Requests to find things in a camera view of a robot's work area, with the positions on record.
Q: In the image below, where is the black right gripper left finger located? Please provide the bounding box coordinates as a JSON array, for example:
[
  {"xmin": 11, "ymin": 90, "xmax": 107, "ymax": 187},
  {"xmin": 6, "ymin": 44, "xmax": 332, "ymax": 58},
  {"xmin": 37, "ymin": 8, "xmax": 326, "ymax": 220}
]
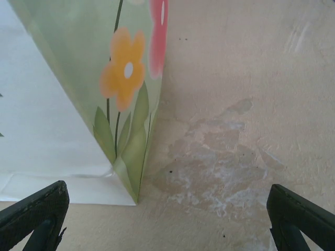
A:
[{"xmin": 0, "ymin": 180, "xmax": 70, "ymax": 251}]

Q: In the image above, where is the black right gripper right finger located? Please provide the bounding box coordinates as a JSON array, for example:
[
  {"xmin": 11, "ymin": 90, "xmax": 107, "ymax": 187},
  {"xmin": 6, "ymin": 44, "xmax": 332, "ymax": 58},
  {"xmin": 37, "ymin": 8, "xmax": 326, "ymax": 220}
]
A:
[{"xmin": 266, "ymin": 184, "xmax": 335, "ymax": 251}]

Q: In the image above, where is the illustrated green white paper bag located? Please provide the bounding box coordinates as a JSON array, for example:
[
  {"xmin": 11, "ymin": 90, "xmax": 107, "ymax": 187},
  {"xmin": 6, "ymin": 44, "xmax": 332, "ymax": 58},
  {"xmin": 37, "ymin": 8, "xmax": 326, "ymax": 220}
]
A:
[{"xmin": 0, "ymin": 0, "xmax": 170, "ymax": 207}]

